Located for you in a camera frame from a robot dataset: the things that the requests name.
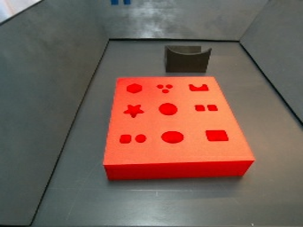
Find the red shape-hole block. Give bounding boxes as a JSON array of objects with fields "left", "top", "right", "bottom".
[{"left": 103, "top": 76, "right": 255, "bottom": 180}]

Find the black curved fixture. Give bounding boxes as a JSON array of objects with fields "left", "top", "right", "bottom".
[{"left": 165, "top": 45, "right": 213, "bottom": 73}]

